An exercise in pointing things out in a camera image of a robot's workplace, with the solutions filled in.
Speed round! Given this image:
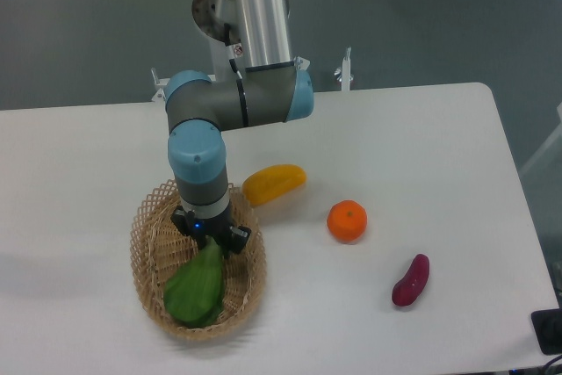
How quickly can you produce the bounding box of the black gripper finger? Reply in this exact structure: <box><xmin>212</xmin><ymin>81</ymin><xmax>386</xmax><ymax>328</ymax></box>
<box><xmin>217</xmin><ymin>226</ymin><xmax>251</xmax><ymax>258</ymax></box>
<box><xmin>170</xmin><ymin>206</ymin><xmax>198</xmax><ymax>244</ymax></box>

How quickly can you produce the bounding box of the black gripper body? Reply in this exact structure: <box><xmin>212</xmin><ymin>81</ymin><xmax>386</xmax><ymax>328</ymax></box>
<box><xmin>184</xmin><ymin>205</ymin><xmax>232</xmax><ymax>249</ymax></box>

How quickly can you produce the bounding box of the green bok choy vegetable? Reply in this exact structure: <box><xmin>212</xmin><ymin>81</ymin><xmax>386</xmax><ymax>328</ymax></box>
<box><xmin>163</xmin><ymin>238</ymin><xmax>225</xmax><ymax>328</ymax></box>

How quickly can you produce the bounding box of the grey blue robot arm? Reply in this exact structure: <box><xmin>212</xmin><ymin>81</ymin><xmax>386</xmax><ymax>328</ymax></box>
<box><xmin>163</xmin><ymin>0</ymin><xmax>313</xmax><ymax>254</ymax></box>

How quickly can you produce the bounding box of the woven wicker basket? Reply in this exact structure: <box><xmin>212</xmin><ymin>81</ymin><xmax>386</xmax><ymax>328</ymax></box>
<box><xmin>130</xmin><ymin>180</ymin><xmax>267</xmax><ymax>341</ymax></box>

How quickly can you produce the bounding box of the yellow mango toy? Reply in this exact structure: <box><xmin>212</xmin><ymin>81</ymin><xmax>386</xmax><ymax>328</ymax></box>
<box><xmin>241</xmin><ymin>164</ymin><xmax>307</xmax><ymax>206</ymax></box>

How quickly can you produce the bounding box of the orange tangerine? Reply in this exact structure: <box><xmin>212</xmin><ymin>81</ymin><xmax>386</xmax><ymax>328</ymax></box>
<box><xmin>326</xmin><ymin>200</ymin><xmax>368</xmax><ymax>243</ymax></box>

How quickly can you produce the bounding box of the purple sweet potato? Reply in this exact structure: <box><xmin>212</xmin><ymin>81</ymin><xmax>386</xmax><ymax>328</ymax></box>
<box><xmin>392</xmin><ymin>254</ymin><xmax>430</xmax><ymax>307</ymax></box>

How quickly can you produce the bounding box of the black device at edge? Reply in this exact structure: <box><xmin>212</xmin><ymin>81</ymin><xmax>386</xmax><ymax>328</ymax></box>
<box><xmin>530</xmin><ymin>308</ymin><xmax>561</xmax><ymax>356</ymax></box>

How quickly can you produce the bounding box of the white furniture at right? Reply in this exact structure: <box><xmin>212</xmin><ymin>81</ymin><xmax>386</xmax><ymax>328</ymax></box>
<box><xmin>518</xmin><ymin>104</ymin><xmax>562</xmax><ymax>182</ymax></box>

